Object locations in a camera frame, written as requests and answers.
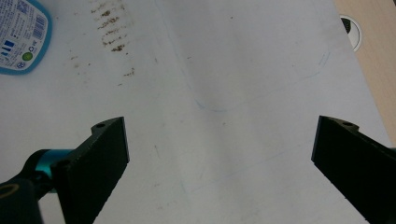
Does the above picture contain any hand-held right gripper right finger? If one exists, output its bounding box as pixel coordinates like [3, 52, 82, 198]
[311, 115, 396, 224]

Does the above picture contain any blue packet with white label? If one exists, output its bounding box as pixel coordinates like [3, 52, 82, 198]
[0, 0, 53, 76]

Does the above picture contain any white table mat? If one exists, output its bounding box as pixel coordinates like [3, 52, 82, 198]
[0, 0, 393, 224]

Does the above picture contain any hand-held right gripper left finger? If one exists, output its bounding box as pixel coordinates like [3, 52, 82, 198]
[50, 116, 131, 224]

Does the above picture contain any white cable grommet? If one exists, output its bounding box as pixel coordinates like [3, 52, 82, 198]
[339, 14, 363, 52]

